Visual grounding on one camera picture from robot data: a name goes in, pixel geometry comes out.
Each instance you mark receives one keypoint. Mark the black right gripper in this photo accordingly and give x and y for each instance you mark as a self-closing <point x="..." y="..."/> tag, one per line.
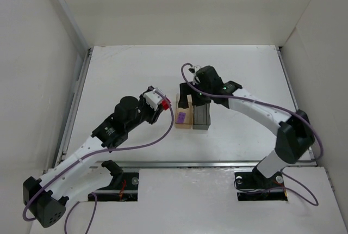
<point x="196" y="94"/>

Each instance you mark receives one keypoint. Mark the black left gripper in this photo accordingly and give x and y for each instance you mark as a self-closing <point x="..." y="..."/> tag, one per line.
<point x="152" y="112"/>

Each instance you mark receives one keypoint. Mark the red lego brick assembly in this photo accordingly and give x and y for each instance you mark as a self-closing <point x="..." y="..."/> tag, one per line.
<point x="166" y="104"/>

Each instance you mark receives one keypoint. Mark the purple lego brick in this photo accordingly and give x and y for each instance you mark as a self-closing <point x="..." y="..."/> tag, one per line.
<point x="181" y="118"/>

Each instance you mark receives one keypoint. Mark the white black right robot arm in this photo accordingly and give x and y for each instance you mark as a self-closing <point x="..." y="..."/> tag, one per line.
<point x="294" y="134"/>

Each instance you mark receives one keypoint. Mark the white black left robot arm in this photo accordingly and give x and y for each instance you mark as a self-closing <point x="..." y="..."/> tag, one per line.
<point x="47" y="197"/>

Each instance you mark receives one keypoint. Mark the wooden tray container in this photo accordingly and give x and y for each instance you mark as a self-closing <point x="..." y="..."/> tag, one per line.
<point x="189" y="114"/>

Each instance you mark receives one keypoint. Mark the grey plastic container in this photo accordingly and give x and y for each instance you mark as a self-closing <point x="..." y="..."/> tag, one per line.
<point x="201" y="117"/>

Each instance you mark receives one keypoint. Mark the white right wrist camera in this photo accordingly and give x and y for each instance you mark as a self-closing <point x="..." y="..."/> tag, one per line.
<point x="195" y="69"/>

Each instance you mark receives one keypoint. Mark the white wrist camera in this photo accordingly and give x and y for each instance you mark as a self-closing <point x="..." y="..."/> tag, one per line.
<point x="154" y="98"/>
<point x="195" y="69"/>

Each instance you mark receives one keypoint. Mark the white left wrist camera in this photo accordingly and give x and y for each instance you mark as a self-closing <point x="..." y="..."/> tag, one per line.
<point x="154" y="98"/>

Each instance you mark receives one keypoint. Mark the aluminium rail left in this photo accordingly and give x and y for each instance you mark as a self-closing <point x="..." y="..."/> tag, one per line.
<point x="71" y="111"/>

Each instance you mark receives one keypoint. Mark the aluminium rail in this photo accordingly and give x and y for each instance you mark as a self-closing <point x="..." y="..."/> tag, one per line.
<point x="71" y="111"/>
<point x="187" y="164"/>
<point x="312" y="158"/>

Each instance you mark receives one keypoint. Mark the aluminium rail front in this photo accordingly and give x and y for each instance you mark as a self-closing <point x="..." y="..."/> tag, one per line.
<point x="187" y="164"/>

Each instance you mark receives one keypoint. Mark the aluminium rail right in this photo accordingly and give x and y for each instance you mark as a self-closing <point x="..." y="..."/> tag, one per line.
<point x="312" y="158"/>

